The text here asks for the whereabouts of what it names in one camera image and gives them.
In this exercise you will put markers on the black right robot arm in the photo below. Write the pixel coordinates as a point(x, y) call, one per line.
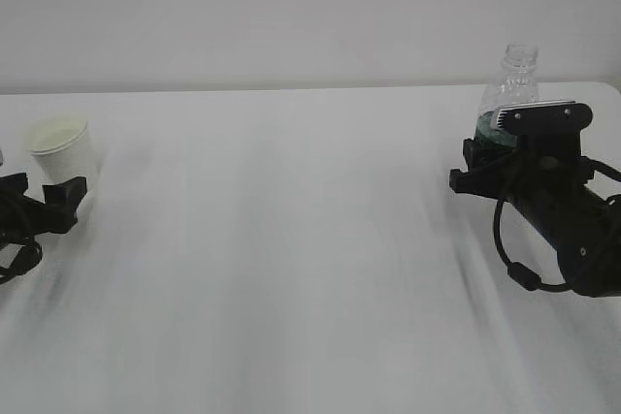
point(586, 240)

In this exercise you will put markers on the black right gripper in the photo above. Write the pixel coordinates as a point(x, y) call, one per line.
point(548, 165)

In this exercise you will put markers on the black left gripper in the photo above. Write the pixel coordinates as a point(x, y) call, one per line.
point(23, 218)

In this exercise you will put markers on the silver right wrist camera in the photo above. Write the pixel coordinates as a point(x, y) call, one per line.
point(542, 118)

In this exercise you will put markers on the white paper cup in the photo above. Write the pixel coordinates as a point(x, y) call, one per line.
point(62, 148)

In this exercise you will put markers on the clear plastic water bottle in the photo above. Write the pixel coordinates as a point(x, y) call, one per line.
point(515, 83)

